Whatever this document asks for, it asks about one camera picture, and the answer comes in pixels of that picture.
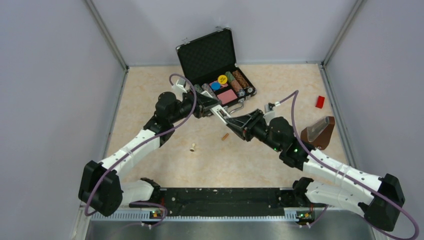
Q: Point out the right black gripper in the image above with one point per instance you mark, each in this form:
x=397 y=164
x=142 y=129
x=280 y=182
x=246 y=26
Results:
x=244 y=125

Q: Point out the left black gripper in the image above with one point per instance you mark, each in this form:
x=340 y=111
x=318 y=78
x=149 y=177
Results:
x=203 y=105

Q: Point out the white remote control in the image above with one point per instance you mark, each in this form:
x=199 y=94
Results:
x=221 y=113

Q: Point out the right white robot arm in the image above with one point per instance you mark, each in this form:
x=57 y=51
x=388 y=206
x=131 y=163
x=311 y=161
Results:
x=353 y=190

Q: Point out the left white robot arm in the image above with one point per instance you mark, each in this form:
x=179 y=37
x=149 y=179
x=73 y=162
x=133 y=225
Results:
x=101 y=187

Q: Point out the blue poker chip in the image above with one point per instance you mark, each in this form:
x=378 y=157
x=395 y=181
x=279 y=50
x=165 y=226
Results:
x=215 y=86

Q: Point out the pink card deck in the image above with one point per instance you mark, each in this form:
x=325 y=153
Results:
x=227 y=97

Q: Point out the yellow poker chip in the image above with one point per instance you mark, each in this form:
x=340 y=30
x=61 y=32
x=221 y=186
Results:
x=222 y=79

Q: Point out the black poker chip case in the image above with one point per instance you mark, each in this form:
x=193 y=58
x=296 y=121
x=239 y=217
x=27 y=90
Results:
x=204 y=59

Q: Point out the brown knife holder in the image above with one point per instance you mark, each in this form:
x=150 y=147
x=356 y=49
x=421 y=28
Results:
x=319 y=134

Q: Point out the red block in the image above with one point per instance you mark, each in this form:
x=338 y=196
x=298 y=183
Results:
x=320 y=102

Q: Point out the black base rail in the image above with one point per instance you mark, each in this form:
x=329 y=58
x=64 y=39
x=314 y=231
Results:
x=229 y=202

